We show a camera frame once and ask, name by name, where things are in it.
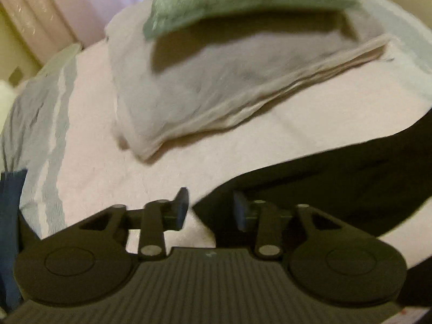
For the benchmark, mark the beige folded towel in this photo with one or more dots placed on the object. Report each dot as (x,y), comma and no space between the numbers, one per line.
(202,91)

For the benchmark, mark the blue cloth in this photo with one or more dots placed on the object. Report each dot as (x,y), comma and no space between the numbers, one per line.
(10,209)

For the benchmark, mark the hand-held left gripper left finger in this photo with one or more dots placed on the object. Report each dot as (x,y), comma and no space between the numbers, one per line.
(182,207)

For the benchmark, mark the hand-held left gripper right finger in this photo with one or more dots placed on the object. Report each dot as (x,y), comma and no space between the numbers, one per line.
(239,209)

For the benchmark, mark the black pants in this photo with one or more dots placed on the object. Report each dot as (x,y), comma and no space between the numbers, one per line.
(337,182)

